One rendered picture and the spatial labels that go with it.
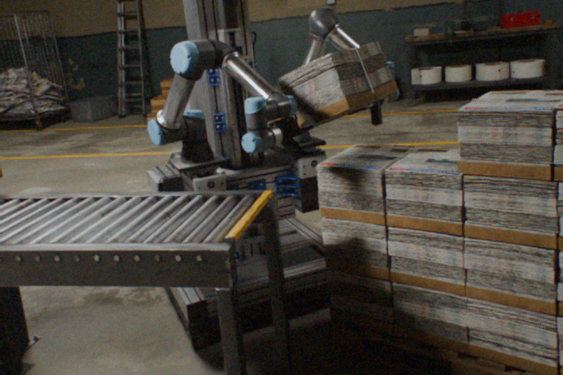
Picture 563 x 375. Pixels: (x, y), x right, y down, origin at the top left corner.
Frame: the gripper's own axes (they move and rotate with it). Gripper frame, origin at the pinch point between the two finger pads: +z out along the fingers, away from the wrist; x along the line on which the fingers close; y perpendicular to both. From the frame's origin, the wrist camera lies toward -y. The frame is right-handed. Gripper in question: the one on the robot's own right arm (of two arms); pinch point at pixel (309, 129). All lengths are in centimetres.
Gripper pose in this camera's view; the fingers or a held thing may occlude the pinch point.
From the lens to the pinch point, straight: 233.7
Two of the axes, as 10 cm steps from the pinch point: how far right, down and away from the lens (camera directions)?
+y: -3.7, -9.3, 0.0
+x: -6.8, 2.7, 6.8
